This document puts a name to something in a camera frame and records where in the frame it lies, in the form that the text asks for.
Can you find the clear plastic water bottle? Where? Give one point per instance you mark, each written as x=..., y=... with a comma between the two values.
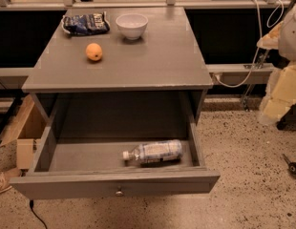
x=155, y=152

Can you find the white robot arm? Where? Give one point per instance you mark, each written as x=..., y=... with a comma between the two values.
x=287, y=37

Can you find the grey cabinet with counter top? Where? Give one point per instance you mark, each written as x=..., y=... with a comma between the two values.
x=166, y=58

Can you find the metal drawer knob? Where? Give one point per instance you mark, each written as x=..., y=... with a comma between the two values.
x=119, y=192

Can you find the grey open drawer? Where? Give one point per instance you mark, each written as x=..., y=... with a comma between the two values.
x=80, y=153

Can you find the orange fruit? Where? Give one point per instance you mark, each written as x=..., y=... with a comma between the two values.
x=94, y=52

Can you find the white ceramic bowl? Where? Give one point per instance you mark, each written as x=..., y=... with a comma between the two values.
x=132, y=25

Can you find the blue snack bag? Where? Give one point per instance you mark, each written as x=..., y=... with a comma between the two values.
x=85, y=24

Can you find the light wooden box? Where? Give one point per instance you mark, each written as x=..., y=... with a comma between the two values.
x=24, y=130

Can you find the black caster wheel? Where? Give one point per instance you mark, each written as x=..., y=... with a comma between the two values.
x=291, y=165

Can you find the tan shoe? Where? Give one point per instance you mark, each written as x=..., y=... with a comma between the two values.
x=5, y=178

